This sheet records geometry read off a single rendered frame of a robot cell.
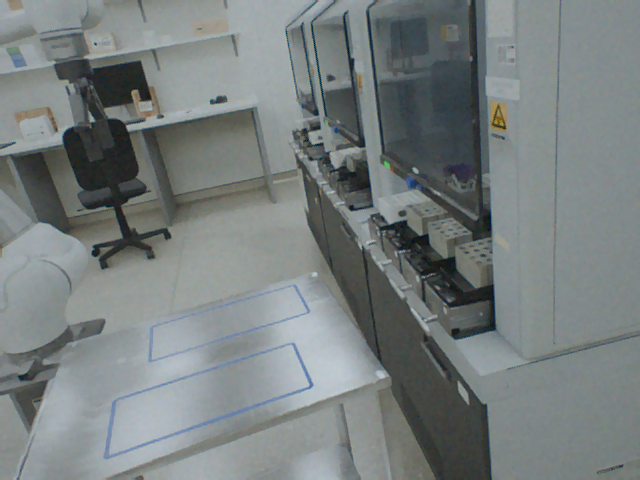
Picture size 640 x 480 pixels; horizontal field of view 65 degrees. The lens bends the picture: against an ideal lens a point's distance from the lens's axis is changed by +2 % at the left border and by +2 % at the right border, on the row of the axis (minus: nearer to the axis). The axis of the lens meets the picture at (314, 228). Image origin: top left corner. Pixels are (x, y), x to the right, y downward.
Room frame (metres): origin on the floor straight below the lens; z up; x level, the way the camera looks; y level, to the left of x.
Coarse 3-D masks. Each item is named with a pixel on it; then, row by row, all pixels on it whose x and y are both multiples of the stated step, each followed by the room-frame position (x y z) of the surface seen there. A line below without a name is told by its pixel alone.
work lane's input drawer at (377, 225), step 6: (372, 216) 1.41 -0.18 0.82; (378, 216) 1.40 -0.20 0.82; (372, 222) 1.39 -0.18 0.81; (378, 222) 1.36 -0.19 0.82; (384, 222) 1.35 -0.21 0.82; (396, 222) 1.33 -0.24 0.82; (372, 228) 1.39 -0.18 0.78; (378, 228) 1.34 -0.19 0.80; (384, 228) 1.32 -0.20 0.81; (390, 228) 1.32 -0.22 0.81; (372, 234) 1.40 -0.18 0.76; (378, 234) 1.33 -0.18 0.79; (360, 240) 1.39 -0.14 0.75; (372, 240) 1.37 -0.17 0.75; (378, 240) 1.34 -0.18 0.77; (366, 246) 1.34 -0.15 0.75; (378, 246) 1.35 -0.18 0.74
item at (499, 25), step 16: (496, 0) 0.81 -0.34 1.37; (496, 16) 0.81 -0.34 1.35; (512, 16) 0.77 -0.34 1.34; (496, 32) 0.81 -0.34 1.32; (512, 32) 0.77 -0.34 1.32; (512, 48) 0.77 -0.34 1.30; (512, 64) 0.77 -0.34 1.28; (496, 112) 0.82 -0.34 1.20; (496, 128) 0.82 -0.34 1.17; (496, 144) 0.82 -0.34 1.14; (512, 144) 0.77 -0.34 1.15; (512, 160) 0.77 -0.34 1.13; (496, 240) 0.83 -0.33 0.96
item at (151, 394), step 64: (192, 320) 0.98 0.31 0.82; (256, 320) 0.93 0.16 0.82; (320, 320) 0.88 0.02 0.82; (64, 384) 0.83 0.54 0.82; (128, 384) 0.79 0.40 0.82; (192, 384) 0.75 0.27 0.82; (256, 384) 0.72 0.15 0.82; (320, 384) 0.68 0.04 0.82; (384, 384) 0.67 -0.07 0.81; (64, 448) 0.65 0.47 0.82; (128, 448) 0.62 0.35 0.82; (192, 448) 0.60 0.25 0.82; (384, 448) 0.68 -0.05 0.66
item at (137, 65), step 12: (96, 72) 4.47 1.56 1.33; (108, 72) 4.47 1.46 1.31; (120, 72) 4.47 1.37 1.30; (132, 72) 4.47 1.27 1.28; (144, 72) 4.48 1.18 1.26; (96, 84) 4.47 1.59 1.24; (108, 84) 4.47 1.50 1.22; (120, 84) 4.47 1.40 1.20; (132, 84) 4.47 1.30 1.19; (144, 84) 4.47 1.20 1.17; (108, 96) 4.47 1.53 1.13; (120, 96) 4.47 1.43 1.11; (132, 96) 4.47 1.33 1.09; (144, 96) 4.47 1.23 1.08
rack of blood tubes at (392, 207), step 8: (408, 192) 1.44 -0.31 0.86; (416, 192) 1.42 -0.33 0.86; (384, 200) 1.41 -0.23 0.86; (392, 200) 1.40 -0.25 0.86; (400, 200) 1.38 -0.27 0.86; (408, 200) 1.37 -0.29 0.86; (416, 200) 1.36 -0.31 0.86; (424, 200) 1.35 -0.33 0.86; (384, 208) 1.37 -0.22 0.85; (392, 208) 1.33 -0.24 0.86; (400, 208) 1.34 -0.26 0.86; (384, 216) 1.37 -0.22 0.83; (392, 216) 1.33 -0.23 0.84; (400, 216) 1.39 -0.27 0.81
